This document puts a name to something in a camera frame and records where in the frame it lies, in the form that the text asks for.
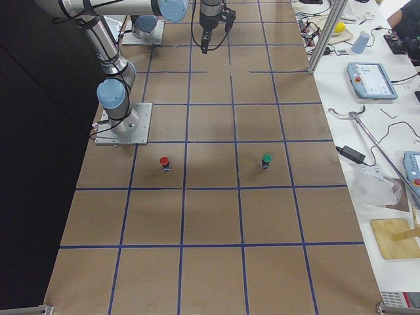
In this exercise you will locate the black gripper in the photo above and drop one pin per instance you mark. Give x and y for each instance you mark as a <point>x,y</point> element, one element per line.
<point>208,20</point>

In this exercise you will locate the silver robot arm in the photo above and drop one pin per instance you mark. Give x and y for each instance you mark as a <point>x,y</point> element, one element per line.
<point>114,93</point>
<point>147,27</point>

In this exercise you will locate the beige tray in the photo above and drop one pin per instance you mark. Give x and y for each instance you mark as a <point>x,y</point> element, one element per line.
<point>335,38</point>

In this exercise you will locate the yellow lemon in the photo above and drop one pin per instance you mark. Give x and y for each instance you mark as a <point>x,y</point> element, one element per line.
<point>339,28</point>

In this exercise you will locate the translucent blue cup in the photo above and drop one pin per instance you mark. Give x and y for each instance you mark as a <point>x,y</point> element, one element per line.
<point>360,43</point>

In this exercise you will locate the metal reacher tool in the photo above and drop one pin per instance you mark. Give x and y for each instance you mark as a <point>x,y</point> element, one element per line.
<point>356,117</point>

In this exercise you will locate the blue teach pendant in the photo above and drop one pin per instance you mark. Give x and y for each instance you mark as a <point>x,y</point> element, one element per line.
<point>411,166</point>
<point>370,81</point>

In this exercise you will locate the black power adapter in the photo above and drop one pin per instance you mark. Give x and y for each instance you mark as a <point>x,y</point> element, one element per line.
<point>351,154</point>

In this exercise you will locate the person at desk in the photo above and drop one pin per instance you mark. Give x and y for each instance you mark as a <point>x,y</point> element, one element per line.
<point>405,23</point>

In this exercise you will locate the clear plastic bag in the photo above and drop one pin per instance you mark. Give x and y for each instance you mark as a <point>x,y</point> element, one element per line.
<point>371,187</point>

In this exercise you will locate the wooden cutting board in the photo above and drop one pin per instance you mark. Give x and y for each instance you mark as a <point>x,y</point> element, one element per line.
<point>395,238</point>

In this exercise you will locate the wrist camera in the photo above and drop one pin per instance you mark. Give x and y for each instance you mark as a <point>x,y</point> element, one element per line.
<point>228,17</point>

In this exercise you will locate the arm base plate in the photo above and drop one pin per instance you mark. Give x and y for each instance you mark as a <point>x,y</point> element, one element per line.
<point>129,40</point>
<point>132,130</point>

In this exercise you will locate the aluminium frame post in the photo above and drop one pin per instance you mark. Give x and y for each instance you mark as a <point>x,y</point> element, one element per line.
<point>333,18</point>

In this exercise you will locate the red push button switch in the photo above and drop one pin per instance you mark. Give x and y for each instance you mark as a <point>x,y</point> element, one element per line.
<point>165,163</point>

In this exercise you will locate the green push button switch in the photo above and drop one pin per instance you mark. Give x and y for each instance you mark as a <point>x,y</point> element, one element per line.
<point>266,160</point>

